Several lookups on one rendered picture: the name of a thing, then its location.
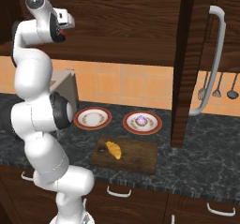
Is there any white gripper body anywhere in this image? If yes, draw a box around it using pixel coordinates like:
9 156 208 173
59 12 76 31

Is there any dark wood upper cabinet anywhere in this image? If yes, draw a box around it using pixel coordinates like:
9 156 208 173
0 0 186 68

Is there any dark wood cabinet door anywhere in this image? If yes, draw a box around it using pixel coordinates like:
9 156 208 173
170 0 199 148

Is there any golden croissant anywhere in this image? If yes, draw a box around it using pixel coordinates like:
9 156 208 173
104 140 123 160

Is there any dark wooden cutting board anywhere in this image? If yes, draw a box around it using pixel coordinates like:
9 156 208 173
88 135 158 176

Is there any beige grey box appliance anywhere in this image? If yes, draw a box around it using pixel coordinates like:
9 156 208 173
49 69 80 111

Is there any red rimmed white plate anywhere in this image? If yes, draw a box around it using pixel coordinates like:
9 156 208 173
73 106 113 131
122 110 163 136

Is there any purple frosted cupcake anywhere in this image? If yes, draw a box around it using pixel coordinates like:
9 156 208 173
134 114 149 128

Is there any hanging grey whisk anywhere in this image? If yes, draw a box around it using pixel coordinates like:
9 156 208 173
197 71 210 101

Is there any hanging grey slotted spatula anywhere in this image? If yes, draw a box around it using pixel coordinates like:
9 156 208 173
212 71 224 98

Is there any hanging dark ladle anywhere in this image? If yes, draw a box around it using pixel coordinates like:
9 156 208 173
226 72 240 100

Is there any dark wood cupboard door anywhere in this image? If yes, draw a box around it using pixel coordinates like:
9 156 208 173
0 164 59 224

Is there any dark wood drawer front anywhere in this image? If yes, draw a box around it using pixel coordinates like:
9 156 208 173
84 178 171 224
168 192 240 224

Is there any grey cabinet door handle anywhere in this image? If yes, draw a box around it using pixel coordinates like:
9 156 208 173
188 5 227 116

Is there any dark wood wall cabinet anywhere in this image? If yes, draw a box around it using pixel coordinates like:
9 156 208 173
200 0 240 74

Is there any white drawer handle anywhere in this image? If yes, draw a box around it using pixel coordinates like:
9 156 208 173
206 202 236 217
106 186 132 199

